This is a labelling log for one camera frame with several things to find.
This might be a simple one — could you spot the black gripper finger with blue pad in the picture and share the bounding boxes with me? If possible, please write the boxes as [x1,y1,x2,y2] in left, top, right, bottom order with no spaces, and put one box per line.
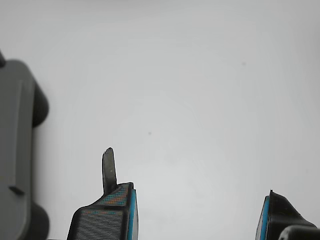
[255,189,318,240]
[66,147,139,240]

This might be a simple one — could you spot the gray box with clip rails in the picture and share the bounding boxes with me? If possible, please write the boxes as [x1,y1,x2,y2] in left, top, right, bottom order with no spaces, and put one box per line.
[0,48,50,240]

